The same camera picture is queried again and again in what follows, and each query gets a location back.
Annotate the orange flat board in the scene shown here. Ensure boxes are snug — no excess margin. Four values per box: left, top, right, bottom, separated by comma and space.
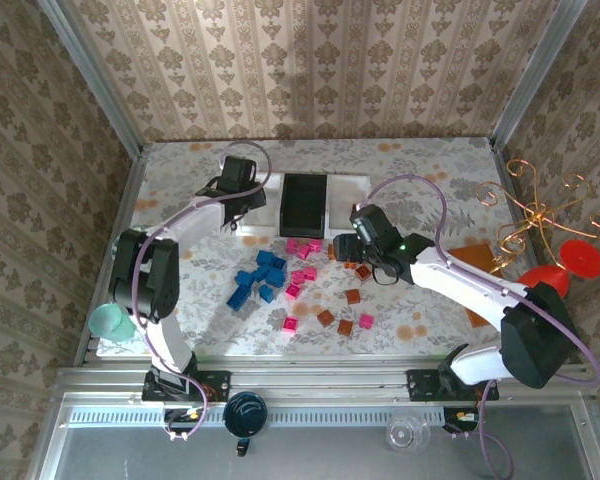
448, 243, 506, 330

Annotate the gold wire stand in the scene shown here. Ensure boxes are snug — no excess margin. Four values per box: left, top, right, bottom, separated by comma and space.
474, 158, 600, 275

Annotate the teal plastic cup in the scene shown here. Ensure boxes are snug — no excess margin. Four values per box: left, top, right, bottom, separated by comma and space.
88, 302, 137, 344

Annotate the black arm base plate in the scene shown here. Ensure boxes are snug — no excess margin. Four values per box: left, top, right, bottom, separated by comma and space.
141, 367, 232, 403
406, 367, 500, 403

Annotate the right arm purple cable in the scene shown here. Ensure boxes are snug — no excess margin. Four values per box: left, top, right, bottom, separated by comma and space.
357, 174, 600, 480

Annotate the aluminium front rail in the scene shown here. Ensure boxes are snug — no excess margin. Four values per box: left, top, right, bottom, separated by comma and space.
54, 355, 599, 407

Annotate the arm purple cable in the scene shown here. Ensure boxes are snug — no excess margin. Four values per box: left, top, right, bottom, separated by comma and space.
357, 174, 600, 480
129, 140, 274, 444

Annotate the aluminium corner post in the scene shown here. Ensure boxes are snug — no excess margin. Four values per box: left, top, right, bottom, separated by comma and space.
492, 0, 589, 149
36, 0, 145, 157

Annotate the slotted grey cable duct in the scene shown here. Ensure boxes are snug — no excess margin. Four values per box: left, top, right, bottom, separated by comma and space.
65, 404, 454, 430

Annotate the grey metal shelf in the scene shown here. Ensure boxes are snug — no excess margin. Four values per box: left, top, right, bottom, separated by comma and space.
27, 392, 600, 480

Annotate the red plastic goblet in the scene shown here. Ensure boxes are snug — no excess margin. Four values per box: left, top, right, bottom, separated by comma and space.
517, 238, 600, 301

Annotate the white plastic bin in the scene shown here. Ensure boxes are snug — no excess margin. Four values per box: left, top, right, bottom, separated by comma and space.
232, 172, 284, 237
324, 173, 372, 236

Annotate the dark blue mug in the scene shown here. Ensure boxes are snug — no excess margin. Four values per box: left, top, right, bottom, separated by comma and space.
222, 389, 269, 457

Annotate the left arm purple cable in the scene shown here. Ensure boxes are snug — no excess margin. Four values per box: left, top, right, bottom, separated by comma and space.
129, 140, 274, 444

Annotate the black plastic bin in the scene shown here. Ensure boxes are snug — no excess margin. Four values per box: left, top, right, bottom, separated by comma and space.
278, 172, 329, 239

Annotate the clear glass cup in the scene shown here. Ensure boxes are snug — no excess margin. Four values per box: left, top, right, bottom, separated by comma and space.
385, 413, 431, 454

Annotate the aluminium side rail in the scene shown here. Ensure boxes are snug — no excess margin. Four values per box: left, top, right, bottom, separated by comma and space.
489, 139, 569, 364
74, 149, 146, 366

